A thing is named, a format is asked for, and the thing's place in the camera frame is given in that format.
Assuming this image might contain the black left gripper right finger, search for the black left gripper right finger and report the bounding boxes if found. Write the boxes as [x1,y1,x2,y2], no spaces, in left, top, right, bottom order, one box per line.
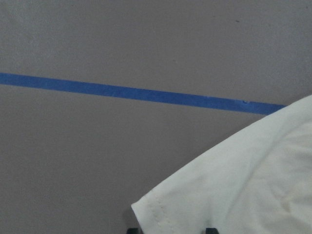
[205,228,219,234]

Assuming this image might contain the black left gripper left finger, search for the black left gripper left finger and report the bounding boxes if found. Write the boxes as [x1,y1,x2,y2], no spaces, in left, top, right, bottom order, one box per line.
[127,228,140,234]

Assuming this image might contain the cream long-sleeve printed shirt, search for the cream long-sleeve printed shirt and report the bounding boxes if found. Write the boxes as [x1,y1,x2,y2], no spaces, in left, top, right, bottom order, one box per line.
[132,96,312,234]

